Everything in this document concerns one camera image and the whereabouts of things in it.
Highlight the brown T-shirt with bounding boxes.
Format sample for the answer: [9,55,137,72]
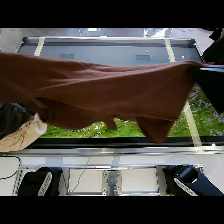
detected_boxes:
[0,51,214,145]

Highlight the beige garment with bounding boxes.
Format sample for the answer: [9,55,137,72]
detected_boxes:
[0,113,49,153]

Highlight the dark grey garment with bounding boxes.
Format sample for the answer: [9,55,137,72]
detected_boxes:
[0,102,36,140]

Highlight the silver frame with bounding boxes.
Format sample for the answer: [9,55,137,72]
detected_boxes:
[0,146,224,197]

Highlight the black cable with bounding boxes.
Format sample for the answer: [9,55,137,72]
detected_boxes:
[0,155,22,182]
[69,156,92,195]

